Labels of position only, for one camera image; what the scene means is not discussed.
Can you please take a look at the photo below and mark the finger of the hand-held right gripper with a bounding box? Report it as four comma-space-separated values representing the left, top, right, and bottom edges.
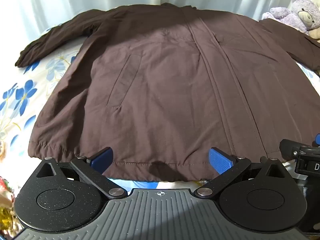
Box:
279, 139, 300, 158

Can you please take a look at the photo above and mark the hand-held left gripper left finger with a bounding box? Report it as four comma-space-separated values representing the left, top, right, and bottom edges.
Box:
36, 147, 128, 200

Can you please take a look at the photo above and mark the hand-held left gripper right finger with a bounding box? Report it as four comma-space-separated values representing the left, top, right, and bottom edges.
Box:
194, 147, 288, 200

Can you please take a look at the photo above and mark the brown jacket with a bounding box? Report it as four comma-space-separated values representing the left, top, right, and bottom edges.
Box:
15, 2, 320, 182

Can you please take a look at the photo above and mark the floral bed sheet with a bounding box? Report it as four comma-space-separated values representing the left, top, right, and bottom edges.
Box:
0, 26, 320, 195

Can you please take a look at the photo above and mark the colourful patterned cloth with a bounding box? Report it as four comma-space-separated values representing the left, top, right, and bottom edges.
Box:
0, 140, 19, 234

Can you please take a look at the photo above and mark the beige plush toy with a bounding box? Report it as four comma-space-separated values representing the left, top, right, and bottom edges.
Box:
307, 26, 320, 40

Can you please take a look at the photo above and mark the purple teddy bear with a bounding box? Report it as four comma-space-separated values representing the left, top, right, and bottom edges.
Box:
262, 0, 320, 33

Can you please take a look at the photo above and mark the white curtain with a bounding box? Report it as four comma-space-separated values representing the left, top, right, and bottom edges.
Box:
0, 0, 320, 63

